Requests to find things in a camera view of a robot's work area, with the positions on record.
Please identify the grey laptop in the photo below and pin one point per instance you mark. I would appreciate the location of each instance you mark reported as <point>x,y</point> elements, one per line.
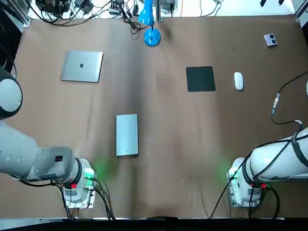
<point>79,72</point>

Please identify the white computer mouse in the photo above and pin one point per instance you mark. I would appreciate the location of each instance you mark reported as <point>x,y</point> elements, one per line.
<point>238,81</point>

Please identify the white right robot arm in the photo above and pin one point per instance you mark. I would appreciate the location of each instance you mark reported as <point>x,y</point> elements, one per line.
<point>269,158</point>

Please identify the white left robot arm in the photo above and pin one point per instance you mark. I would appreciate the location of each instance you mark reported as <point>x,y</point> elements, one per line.
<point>16,149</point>

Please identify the black mouse pad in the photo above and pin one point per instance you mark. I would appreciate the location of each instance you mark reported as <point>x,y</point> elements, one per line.
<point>201,79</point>

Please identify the blue desk lamp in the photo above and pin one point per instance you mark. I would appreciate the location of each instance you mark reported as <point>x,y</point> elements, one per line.
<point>152,38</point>

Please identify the grey usb hub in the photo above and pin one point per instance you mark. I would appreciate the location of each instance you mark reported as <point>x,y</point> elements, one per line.
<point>115,9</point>

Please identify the black adapter block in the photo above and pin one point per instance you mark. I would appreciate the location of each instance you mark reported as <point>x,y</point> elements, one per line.
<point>84,6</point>

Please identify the lilac box with two sockets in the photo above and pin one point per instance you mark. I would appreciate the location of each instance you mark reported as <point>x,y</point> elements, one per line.
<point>271,40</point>

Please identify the silver metal post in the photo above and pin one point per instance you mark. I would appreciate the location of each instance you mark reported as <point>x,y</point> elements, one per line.
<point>159,10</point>

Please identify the silver aluminium frame post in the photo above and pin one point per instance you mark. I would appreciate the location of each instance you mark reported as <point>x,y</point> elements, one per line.
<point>27,16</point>
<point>302,12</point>

